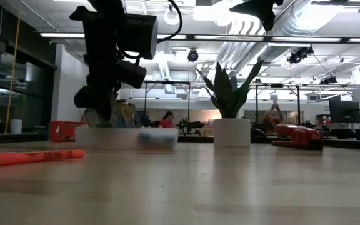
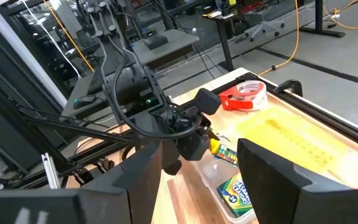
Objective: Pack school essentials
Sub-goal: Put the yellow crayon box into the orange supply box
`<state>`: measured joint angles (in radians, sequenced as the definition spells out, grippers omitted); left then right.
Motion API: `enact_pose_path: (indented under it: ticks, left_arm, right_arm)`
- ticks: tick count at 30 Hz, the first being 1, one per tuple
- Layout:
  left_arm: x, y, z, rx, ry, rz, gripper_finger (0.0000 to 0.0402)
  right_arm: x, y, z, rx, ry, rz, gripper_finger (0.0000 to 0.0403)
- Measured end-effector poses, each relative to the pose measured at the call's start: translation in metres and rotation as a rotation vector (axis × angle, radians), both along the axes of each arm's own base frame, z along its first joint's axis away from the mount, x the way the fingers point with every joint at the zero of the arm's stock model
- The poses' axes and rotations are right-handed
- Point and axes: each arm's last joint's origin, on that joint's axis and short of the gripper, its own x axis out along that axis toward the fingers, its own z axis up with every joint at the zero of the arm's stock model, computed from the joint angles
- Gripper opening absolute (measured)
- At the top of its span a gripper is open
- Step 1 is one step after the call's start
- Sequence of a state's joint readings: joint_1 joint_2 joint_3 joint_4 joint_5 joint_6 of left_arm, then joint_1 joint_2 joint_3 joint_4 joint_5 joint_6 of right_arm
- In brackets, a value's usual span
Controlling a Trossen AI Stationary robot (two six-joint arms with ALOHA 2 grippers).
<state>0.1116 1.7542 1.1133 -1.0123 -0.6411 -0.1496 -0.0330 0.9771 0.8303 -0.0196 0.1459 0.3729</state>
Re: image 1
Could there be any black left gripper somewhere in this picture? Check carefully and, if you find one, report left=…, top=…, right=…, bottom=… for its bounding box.
left=73, top=58, right=148, bottom=128

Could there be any clear plastic storage box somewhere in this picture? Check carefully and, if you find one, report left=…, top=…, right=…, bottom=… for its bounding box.
left=74, top=126, right=179, bottom=151

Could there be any black robot with green light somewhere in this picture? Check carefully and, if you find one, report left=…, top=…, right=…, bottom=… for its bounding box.
left=174, top=116, right=206, bottom=136

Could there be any silver ventilation duct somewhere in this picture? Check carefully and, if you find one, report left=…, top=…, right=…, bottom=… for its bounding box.
left=217, top=0, right=320, bottom=76

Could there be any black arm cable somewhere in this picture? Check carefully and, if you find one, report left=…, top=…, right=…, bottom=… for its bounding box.
left=156, top=0, right=184, bottom=44

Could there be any dark rectangular pack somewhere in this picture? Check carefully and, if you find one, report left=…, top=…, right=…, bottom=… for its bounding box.
left=137, top=130, right=178, bottom=149

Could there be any snake plant in white pot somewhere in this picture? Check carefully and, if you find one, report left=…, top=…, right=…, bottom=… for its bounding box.
left=195, top=59, right=264, bottom=148

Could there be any person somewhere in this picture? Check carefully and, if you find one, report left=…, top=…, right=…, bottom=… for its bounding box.
left=262, top=99, right=284, bottom=126
left=158, top=110, right=176, bottom=129

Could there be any black ceiling spotlight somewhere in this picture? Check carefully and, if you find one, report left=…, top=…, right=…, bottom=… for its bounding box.
left=319, top=76, right=338, bottom=86
left=187, top=48, right=200, bottom=63

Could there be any black ceiling camera cluster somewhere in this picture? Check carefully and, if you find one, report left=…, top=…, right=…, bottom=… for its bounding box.
left=287, top=46, right=315, bottom=65

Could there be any neon orange highlighter pen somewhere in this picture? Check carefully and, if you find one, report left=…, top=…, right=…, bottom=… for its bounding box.
left=0, top=149, right=86, bottom=171

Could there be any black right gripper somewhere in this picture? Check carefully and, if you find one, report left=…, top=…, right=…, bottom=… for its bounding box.
left=229, top=0, right=284, bottom=33

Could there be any red bin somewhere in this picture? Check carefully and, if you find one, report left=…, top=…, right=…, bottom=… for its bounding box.
left=49, top=120, right=88, bottom=143

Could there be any white ring light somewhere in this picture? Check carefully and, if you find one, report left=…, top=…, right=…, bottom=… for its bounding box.
left=163, top=8, right=182, bottom=26

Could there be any overhead bar with light strips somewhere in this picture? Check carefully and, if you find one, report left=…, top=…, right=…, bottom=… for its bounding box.
left=39, top=31, right=360, bottom=45

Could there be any white cup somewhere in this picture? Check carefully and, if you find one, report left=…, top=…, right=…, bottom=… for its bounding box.
left=9, top=119, right=23, bottom=135

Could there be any black monitor on arm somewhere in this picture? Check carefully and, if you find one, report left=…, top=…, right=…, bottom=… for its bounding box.
left=328, top=94, right=360, bottom=124

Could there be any black metal frame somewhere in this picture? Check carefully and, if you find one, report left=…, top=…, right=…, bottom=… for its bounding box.
left=142, top=80, right=192, bottom=126
left=254, top=82, right=302, bottom=124

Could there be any red stapler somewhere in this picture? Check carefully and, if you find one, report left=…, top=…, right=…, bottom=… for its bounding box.
left=271, top=123, right=324, bottom=151

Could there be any green yellow crayon box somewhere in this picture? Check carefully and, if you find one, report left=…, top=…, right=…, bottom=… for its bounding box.
left=111, top=101, right=138, bottom=129

